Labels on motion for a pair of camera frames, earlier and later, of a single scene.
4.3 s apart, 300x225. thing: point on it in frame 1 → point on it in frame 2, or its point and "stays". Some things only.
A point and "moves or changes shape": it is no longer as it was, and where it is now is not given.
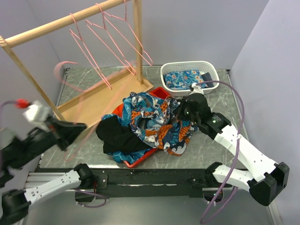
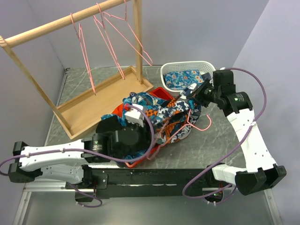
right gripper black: [178, 112] → [198, 95]
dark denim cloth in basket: [206, 77] stays
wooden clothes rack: [106, 98] stays
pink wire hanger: [56, 68] → [178, 130]
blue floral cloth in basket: [183, 79] stays
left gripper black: [61, 131] → [147, 135]
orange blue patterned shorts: [153, 120] moves or changes shape
